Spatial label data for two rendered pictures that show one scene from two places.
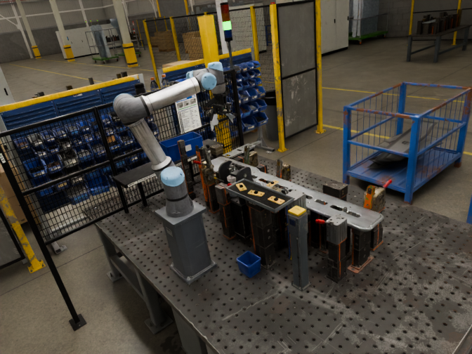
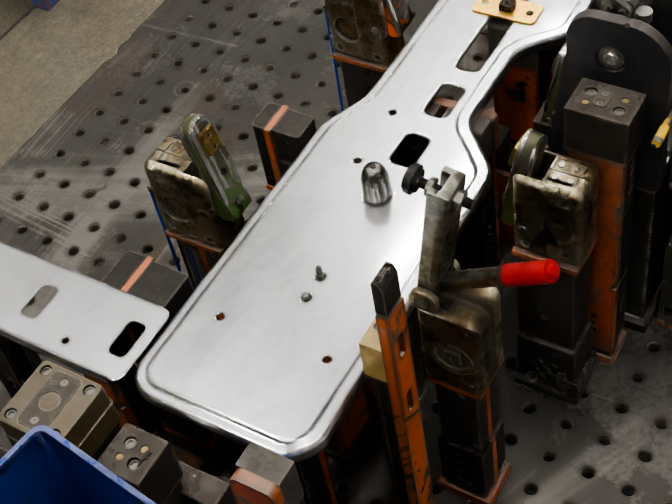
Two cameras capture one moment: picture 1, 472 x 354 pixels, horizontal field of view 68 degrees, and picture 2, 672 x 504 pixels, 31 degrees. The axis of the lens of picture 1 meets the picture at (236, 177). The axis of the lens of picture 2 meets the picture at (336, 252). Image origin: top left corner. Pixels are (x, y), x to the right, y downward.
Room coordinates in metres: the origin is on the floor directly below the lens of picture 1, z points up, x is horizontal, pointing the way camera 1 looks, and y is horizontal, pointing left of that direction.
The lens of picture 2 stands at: (2.51, 0.86, 1.99)
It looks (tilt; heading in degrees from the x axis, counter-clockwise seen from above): 49 degrees down; 257
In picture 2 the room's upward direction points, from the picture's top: 12 degrees counter-clockwise
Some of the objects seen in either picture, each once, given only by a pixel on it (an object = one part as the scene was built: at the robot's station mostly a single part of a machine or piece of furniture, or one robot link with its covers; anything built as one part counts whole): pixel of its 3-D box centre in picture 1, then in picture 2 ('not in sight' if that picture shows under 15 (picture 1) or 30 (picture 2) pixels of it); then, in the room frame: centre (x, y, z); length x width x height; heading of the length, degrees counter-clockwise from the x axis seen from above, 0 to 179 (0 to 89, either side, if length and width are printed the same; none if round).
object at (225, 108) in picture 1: (221, 103); not in sight; (1.88, 0.02, 1.58); 0.09 x 0.08 x 0.12; 38
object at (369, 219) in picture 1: (275, 185); (509, 1); (1.96, -0.24, 1.00); 1.38 x 0.22 x 0.02; 38
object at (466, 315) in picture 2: (211, 189); (467, 397); (2.24, 0.19, 0.88); 0.07 x 0.06 x 0.35; 128
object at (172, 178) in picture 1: (173, 181); not in sight; (1.64, 0.33, 1.27); 0.13 x 0.12 x 0.14; 20
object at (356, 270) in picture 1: (361, 241); not in sight; (1.47, -0.61, 0.84); 0.18 x 0.06 x 0.29; 128
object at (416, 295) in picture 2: not in sight; (423, 299); (2.27, 0.18, 1.06); 0.03 x 0.01 x 0.03; 128
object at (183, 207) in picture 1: (178, 201); not in sight; (1.63, 0.32, 1.15); 0.15 x 0.15 x 0.10
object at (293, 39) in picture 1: (298, 76); not in sight; (5.16, -1.12, 1.00); 1.04 x 0.14 x 2.00; 126
